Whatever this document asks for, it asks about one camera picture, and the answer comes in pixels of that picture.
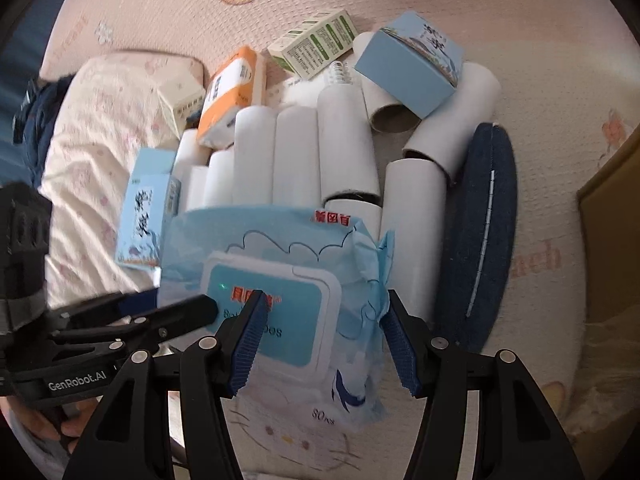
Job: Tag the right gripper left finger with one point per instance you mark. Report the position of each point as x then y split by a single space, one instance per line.
127 436

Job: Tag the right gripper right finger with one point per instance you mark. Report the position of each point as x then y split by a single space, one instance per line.
518 434

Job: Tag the blue wet wipes pack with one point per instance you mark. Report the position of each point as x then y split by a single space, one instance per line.
320 358

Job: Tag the small green white box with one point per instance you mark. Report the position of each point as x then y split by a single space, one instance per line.
180 97

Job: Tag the left hand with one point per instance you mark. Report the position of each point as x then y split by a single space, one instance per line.
42 428

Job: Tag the light blue seaweed box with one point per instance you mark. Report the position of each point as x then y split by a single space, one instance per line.
150 202

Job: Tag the dark blue oval case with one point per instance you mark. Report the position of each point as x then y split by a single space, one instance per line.
480 226

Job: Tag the brown cardboard box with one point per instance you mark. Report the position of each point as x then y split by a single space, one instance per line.
608 205

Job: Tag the orange white tissue pack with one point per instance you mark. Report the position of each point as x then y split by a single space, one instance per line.
238 83

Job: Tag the green white long box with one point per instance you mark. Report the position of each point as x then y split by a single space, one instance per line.
315 43

